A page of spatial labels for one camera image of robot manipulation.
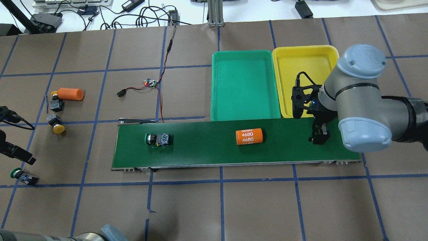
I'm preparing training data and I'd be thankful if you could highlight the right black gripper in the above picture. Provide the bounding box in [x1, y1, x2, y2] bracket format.
[308, 114, 337, 145]

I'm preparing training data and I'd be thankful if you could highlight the orange cylinder marked 4680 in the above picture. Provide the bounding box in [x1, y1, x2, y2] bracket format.
[235, 128, 263, 146]

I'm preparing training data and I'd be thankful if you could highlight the green push button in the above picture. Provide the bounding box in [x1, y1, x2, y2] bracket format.
[144, 133, 173, 147]
[10, 168, 39, 186]

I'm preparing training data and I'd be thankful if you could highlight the yellow push button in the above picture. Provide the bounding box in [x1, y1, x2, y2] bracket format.
[46, 114, 65, 134]
[49, 91, 65, 112]

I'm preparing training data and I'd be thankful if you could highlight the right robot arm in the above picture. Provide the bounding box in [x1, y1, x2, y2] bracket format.
[307, 44, 427, 153]

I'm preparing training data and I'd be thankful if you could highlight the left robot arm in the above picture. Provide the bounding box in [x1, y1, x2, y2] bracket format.
[0, 106, 36, 165]

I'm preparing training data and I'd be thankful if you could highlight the yellow plastic tray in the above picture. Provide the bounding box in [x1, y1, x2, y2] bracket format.
[272, 45, 339, 118]

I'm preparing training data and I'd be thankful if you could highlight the green plastic tray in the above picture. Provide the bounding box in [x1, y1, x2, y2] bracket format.
[210, 50, 281, 122]

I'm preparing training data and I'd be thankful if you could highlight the black power brick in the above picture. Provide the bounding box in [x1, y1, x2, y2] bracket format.
[295, 0, 313, 19]

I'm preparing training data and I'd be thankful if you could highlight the green conveyor belt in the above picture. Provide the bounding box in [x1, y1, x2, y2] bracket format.
[111, 118, 360, 171]

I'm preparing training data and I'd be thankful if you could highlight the small green circuit board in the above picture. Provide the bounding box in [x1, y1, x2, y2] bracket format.
[143, 78, 159, 89]

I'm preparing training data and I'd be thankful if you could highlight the black barrel connector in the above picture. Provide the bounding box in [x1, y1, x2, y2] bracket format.
[117, 89, 127, 98]

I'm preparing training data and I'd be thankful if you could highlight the black power adapter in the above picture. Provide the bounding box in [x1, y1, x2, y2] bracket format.
[121, 0, 145, 13]

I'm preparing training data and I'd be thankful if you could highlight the plain orange cylinder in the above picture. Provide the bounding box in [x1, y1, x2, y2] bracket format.
[58, 88, 85, 101]

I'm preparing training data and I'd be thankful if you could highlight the black box device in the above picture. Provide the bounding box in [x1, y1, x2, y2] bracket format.
[30, 12, 63, 33]

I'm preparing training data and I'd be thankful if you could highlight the white keyboard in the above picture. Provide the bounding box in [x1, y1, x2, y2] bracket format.
[32, 0, 113, 9]

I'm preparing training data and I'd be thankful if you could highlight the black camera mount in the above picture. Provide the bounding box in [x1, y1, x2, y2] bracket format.
[291, 71, 321, 119]

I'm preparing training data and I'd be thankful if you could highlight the aluminium profile post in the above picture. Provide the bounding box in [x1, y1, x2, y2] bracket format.
[207, 0, 225, 28]

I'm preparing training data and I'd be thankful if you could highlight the red black wire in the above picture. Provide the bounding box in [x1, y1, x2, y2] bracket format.
[124, 25, 178, 123]

